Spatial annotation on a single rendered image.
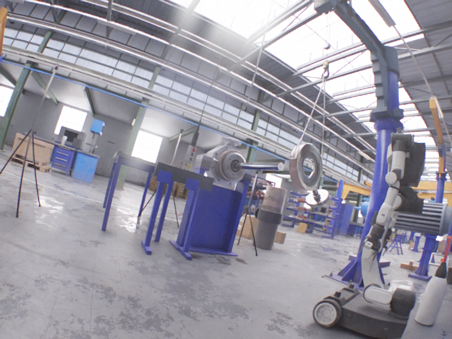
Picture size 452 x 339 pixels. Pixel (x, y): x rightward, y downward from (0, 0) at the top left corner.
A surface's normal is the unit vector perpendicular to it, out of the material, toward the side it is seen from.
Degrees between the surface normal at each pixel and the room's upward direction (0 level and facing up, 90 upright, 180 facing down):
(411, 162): 90
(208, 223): 90
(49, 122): 90
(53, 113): 90
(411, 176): 115
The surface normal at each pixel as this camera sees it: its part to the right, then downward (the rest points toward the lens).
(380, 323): -0.46, -0.22
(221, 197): 0.49, 0.03
